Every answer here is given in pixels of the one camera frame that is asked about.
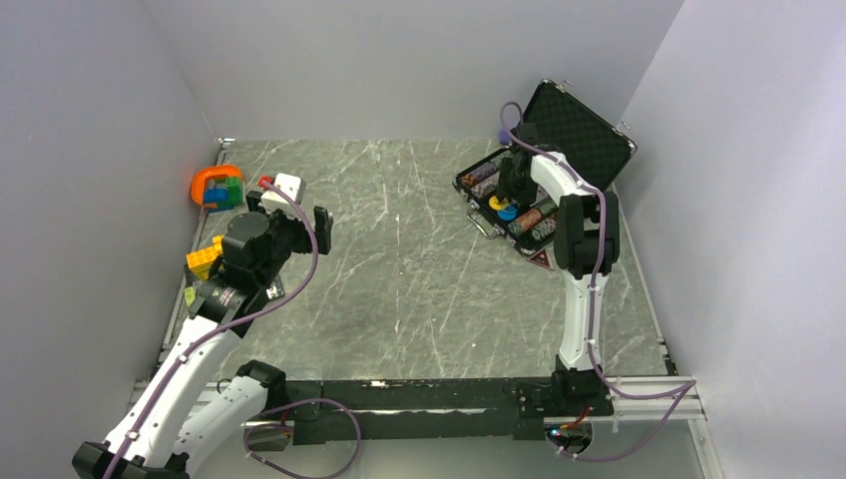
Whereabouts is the green poker chip stack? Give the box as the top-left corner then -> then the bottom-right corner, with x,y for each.
535,198 -> 558,219

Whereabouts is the triangular red warning card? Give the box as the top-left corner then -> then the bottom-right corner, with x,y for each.
527,248 -> 555,270

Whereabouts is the yellow toy block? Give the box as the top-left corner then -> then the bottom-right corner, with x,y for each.
186,236 -> 222,280

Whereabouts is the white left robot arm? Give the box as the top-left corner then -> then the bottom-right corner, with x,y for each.
72,207 -> 333,478

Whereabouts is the blue orange ten chip stack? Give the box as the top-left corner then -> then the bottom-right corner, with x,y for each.
470,172 -> 500,199

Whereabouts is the black poker chip case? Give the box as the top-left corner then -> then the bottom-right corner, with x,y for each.
452,79 -> 637,256

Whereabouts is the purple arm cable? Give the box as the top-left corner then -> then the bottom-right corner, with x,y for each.
499,101 -> 698,463
102,178 -> 363,479

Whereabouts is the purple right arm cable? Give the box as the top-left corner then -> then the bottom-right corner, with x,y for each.
499,101 -> 698,463

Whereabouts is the perforated metal plate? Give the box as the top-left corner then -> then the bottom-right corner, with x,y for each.
265,276 -> 285,301

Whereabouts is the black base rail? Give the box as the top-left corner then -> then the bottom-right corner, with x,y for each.
248,367 -> 615,445

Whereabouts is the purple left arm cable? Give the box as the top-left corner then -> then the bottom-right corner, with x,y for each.
102,178 -> 363,479

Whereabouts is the purple poker chip stack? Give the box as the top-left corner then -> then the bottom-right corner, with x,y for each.
467,161 -> 501,187

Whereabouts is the orange plastic bowl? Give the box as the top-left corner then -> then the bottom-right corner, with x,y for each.
190,165 -> 243,211

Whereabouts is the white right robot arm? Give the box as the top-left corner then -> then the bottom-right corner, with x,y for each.
498,123 -> 619,415

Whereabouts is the red poker chip stack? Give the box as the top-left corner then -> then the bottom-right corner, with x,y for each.
515,208 -> 542,233

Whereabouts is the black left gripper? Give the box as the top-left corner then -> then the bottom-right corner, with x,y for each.
246,191 -> 332,286

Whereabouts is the blue toy block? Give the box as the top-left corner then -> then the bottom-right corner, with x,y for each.
202,188 -> 228,208

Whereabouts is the green toy block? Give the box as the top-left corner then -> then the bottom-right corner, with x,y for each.
222,177 -> 243,205

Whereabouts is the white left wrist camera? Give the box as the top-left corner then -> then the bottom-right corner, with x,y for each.
258,173 -> 306,216

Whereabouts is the aluminium frame rail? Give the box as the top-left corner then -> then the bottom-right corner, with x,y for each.
122,375 -> 707,431

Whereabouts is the blue round button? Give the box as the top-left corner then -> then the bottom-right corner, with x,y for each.
497,206 -> 517,223

